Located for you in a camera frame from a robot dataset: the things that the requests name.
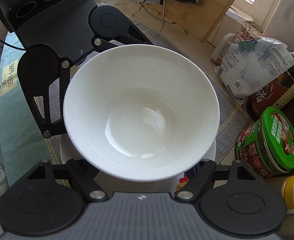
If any metal wire rack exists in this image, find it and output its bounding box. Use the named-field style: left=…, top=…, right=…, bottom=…
left=132, top=0, right=187, bottom=34

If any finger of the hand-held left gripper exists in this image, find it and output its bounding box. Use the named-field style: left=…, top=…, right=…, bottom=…
left=94, top=21, right=154, bottom=51
left=21, top=59, right=72, bottom=138

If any green binder clip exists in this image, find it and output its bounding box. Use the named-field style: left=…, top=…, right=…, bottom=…
left=236, top=31, right=258, bottom=53

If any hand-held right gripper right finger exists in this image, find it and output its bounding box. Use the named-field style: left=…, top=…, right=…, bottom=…
left=174, top=159, right=258, bottom=203

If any white bowl with pink flowers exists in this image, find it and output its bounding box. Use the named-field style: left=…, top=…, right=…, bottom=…
left=63, top=44, right=220, bottom=182

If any bamboo cutting board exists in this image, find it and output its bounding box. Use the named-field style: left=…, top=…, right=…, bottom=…
left=126, top=0, right=248, bottom=43

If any white plastic box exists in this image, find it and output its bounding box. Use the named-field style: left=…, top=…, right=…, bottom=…
left=224, top=7, right=254, bottom=23

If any black cable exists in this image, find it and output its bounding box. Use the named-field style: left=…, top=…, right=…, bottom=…
left=0, top=27, right=25, bottom=50

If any dark sauce bottle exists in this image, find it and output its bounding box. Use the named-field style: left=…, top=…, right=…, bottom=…
left=245, top=39, right=294, bottom=122

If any jar with green lid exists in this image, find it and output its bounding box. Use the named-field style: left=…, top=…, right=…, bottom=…
left=235, top=106, right=294, bottom=179

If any grey and teal table mat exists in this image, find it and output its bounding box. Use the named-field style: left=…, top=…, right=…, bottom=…
left=0, top=12, right=252, bottom=188

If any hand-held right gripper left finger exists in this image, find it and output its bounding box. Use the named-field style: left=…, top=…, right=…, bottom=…
left=26, top=158, right=109, bottom=202

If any white and orange printed bag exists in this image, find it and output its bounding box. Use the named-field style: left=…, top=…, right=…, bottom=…
left=210, top=32, right=240, bottom=64

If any white and blue printed bag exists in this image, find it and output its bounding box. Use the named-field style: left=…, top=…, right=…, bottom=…
left=217, top=37, right=294, bottom=105

